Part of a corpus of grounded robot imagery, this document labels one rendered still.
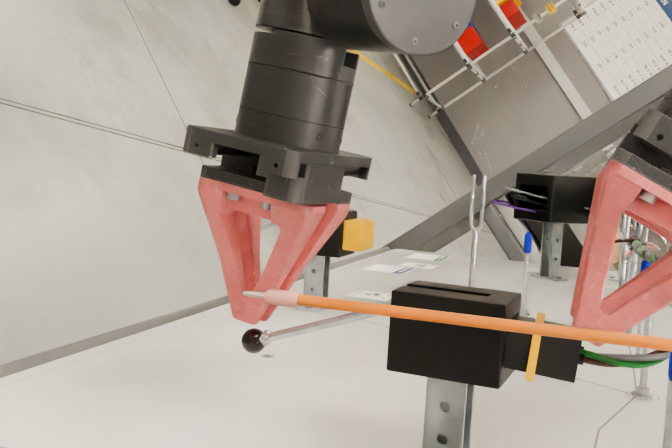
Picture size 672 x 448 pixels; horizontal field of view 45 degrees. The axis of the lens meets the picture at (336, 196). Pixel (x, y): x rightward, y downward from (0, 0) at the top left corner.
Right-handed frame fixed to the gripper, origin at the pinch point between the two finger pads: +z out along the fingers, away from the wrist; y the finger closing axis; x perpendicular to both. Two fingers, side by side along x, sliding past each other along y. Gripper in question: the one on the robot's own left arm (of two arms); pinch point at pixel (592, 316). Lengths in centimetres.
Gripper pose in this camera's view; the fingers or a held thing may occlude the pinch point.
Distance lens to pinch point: 41.7
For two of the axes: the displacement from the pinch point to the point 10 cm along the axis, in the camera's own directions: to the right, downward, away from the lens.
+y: 2.7, 0.2, 9.6
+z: -5.2, 8.4, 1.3
